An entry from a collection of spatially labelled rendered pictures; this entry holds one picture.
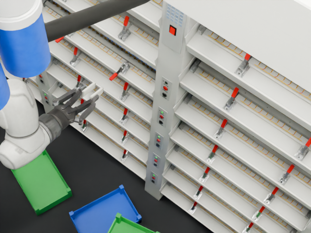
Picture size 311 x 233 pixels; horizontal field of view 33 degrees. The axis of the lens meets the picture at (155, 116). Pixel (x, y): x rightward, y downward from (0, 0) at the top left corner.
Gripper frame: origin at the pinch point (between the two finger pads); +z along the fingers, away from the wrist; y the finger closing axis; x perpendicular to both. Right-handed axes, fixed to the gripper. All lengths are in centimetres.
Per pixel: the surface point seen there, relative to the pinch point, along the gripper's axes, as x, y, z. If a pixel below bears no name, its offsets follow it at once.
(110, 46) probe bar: 3.1, -8.8, 20.0
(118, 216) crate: -53, 25, -4
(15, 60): 91, 36, -72
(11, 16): 98, 37, -73
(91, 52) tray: -1.8, -14.1, 16.4
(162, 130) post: -20.3, 22.1, 20.0
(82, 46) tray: -1.8, -18.8, 16.4
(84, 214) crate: -99, 1, 9
